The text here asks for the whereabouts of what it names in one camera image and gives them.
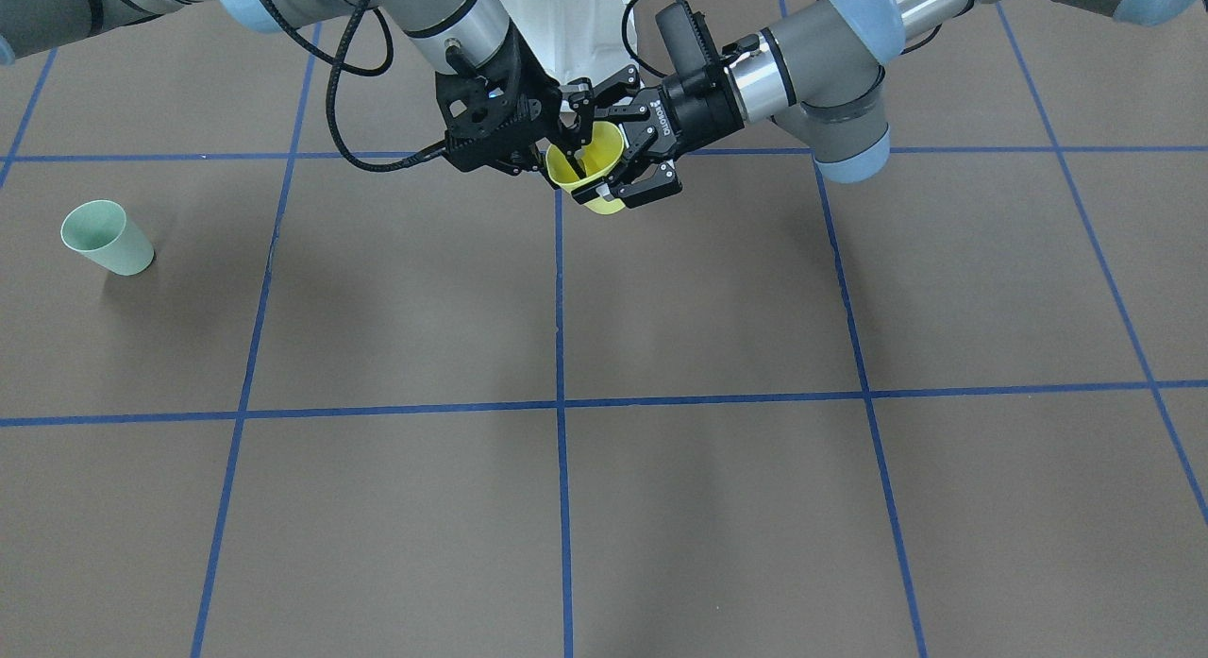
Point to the yellow plastic cup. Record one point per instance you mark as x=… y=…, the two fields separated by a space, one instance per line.
x=596 y=161

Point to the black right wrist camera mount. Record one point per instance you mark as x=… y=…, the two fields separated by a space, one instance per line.
x=492 y=123

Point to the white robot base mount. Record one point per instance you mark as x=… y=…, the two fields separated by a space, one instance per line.
x=573 y=38

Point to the pale green plastic cup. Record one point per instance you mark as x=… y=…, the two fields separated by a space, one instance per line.
x=102 y=232

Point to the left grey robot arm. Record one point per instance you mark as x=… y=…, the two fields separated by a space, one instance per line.
x=817 y=74

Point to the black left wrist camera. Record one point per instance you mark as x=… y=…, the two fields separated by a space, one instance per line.
x=687 y=39

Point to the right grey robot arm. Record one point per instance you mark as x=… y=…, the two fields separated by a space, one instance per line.
x=352 y=37

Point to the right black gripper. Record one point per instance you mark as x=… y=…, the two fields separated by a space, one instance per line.
x=531 y=84

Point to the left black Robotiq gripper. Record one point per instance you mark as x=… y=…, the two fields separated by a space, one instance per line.
x=699 y=110

